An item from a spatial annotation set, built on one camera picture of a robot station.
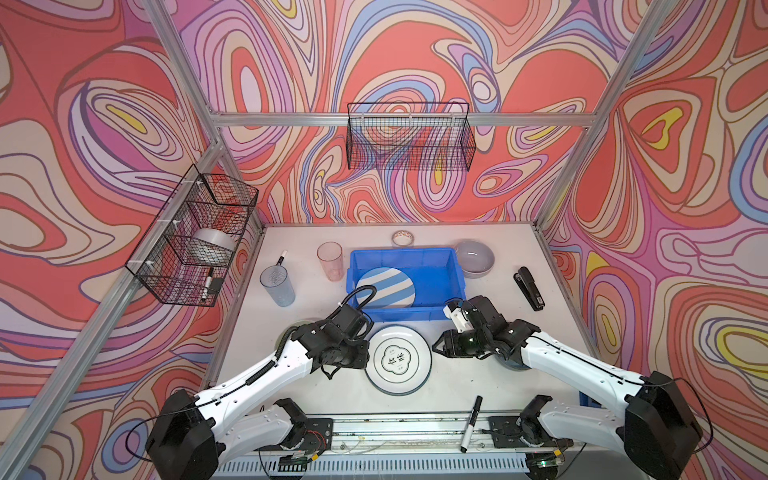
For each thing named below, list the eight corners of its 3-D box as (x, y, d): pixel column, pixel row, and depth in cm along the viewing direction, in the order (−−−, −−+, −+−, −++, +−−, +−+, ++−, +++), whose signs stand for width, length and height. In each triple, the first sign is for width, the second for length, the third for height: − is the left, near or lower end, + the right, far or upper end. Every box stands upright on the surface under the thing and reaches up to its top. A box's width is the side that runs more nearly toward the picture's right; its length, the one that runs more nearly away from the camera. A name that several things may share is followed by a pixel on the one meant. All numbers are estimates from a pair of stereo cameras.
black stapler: (533, 311, 97) (540, 303, 93) (512, 276, 106) (517, 267, 102) (542, 310, 98) (549, 301, 94) (520, 274, 107) (526, 265, 103)
